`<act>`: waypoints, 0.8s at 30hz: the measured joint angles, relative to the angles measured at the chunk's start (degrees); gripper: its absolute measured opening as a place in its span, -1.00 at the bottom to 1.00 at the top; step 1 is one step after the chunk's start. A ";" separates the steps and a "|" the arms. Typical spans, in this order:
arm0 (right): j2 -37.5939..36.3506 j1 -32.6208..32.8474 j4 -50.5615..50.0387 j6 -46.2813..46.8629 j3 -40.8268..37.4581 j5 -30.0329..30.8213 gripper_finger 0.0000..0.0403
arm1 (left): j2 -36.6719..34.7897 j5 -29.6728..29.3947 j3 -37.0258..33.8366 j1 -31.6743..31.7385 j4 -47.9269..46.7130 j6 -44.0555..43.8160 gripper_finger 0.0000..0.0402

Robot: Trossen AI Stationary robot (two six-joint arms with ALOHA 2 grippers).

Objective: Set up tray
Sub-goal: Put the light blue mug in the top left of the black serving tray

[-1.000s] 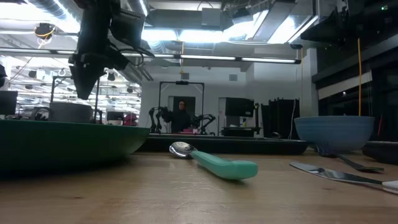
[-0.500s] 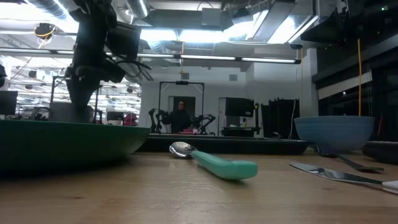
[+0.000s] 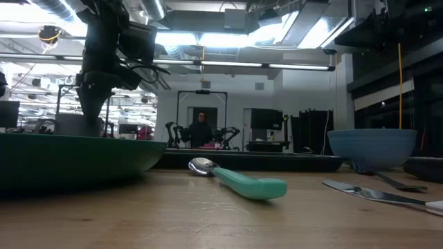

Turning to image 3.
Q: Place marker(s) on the dark background table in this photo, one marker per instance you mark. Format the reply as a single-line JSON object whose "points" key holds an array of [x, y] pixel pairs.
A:
{"points": [[268, 146]]}

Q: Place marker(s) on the grey ceiling box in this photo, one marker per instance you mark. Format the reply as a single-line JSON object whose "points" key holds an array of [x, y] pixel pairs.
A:
{"points": [[234, 19]]}

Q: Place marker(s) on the dark green serving tray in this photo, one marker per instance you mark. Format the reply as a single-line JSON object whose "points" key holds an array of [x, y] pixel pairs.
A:
{"points": [[259, 162]]}

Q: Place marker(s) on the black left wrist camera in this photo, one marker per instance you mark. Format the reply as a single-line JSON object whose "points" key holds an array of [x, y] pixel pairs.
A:
{"points": [[138, 43]]}

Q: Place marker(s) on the black curtain panels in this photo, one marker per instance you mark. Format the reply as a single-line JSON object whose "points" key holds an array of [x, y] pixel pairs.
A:
{"points": [[311, 131]]}

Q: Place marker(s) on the black desk monitor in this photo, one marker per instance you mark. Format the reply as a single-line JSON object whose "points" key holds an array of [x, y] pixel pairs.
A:
{"points": [[8, 114]]}

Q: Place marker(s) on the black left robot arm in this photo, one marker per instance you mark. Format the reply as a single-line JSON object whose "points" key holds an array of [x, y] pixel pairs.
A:
{"points": [[100, 10]]}

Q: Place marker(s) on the pink background object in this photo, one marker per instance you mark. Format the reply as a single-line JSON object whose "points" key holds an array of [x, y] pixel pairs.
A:
{"points": [[144, 133]]}

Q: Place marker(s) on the silver air duct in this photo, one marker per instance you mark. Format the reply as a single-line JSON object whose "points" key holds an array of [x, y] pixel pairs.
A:
{"points": [[152, 8]]}

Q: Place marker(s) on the iridescent metal fork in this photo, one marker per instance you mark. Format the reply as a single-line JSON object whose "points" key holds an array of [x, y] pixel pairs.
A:
{"points": [[398, 184]]}

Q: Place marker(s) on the person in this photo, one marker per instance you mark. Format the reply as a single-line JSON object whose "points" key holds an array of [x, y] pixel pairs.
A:
{"points": [[200, 133]]}

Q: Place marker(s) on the black background robot arm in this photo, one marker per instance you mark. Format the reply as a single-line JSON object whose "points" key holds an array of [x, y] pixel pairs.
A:
{"points": [[171, 133], [228, 133]]}

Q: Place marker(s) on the long light bar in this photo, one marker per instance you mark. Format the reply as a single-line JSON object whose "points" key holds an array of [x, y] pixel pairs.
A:
{"points": [[228, 64]]}

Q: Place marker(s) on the grey mug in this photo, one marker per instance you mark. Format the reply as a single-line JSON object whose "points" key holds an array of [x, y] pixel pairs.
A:
{"points": [[67, 124]]}

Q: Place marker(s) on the blue ceramic bowl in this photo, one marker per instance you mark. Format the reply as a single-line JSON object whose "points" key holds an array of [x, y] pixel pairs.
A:
{"points": [[372, 147]]}

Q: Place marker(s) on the black wall monitor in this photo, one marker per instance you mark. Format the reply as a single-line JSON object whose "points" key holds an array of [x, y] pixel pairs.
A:
{"points": [[266, 119]]}

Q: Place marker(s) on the green round plate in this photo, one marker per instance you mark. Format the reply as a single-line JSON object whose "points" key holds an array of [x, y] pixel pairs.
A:
{"points": [[69, 162]]}

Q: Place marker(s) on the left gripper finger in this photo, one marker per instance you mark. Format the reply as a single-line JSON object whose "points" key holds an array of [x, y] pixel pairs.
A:
{"points": [[92, 103]]}

